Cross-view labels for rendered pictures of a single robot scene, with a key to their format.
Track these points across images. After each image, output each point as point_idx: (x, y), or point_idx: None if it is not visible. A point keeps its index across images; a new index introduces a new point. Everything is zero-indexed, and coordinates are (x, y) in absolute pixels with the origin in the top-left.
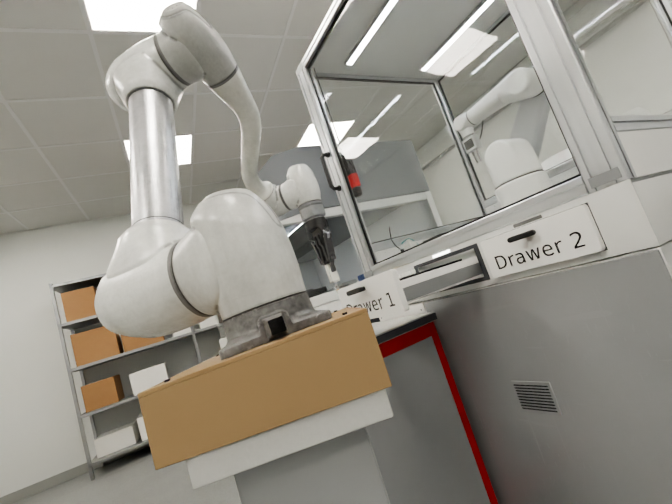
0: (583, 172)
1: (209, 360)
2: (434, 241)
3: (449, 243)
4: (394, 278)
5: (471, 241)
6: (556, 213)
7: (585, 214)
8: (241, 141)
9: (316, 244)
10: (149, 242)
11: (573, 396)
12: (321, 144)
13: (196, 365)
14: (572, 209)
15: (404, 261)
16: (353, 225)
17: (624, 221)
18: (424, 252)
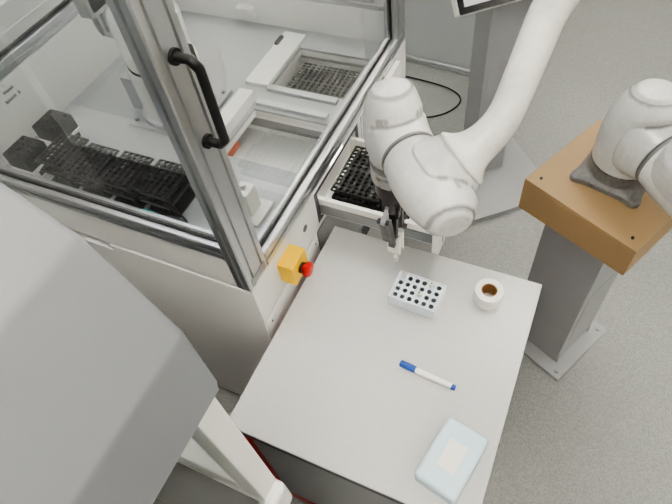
0: (397, 37)
1: (648, 220)
2: (334, 144)
3: (343, 137)
4: None
5: (354, 123)
6: (387, 71)
7: (400, 67)
8: (556, 42)
9: (399, 213)
10: None
11: None
12: (145, 24)
13: (659, 224)
14: (398, 65)
15: (306, 198)
16: (235, 207)
17: (401, 66)
18: (325, 166)
